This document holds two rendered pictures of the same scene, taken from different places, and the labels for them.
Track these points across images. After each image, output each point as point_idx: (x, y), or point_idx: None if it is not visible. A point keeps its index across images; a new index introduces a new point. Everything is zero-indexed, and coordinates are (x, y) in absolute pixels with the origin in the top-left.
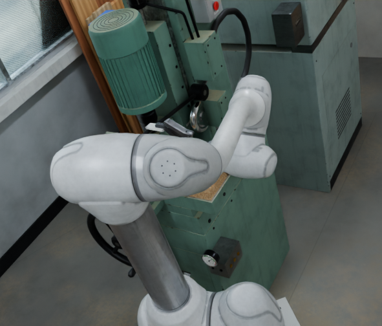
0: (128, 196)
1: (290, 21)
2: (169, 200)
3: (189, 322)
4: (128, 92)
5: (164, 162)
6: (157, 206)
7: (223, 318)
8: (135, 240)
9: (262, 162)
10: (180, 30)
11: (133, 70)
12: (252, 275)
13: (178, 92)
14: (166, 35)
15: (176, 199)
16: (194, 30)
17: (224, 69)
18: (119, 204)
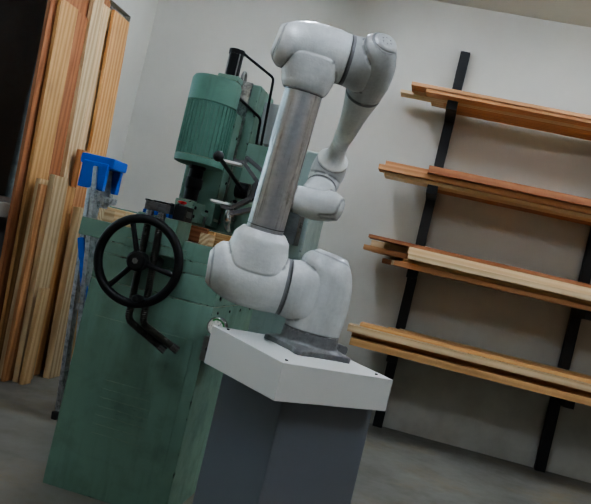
0: (342, 57)
1: (298, 217)
2: (194, 255)
3: (281, 250)
4: (204, 137)
5: (385, 37)
6: (183, 251)
7: (312, 259)
8: (304, 117)
9: (338, 198)
10: (249, 132)
11: (221, 120)
12: (199, 438)
13: (223, 183)
14: (238, 128)
15: (205, 252)
16: (261, 138)
17: None
18: (330, 62)
